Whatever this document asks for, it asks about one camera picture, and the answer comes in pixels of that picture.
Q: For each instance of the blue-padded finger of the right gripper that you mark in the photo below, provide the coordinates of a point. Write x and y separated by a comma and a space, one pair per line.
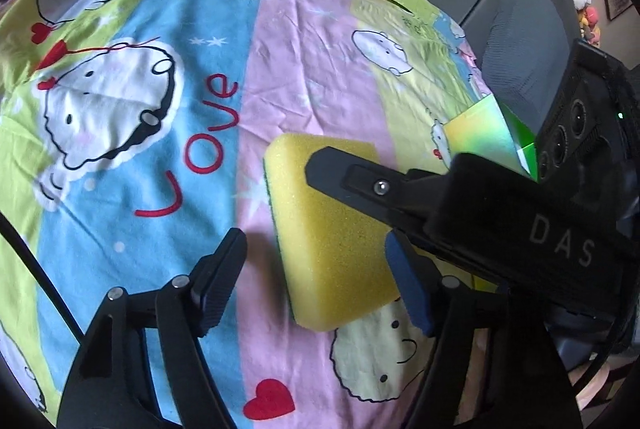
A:
402, 201

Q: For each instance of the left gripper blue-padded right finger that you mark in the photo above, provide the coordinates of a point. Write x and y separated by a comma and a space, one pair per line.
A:
525, 383

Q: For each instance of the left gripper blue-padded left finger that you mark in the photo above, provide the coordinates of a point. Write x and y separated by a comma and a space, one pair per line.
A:
110, 383

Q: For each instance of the yellow green sponge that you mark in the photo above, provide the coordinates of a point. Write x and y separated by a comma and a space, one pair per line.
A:
332, 256

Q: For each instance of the green white cardboard box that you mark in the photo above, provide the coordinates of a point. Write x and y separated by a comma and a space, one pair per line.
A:
488, 129

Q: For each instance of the blue-grey large pillow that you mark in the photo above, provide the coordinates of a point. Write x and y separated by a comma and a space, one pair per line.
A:
525, 58

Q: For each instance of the stuffed plush toys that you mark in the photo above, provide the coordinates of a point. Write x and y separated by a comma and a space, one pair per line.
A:
588, 22

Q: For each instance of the colourful cartoon bedsheet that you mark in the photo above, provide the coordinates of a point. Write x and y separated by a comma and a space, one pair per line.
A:
133, 136

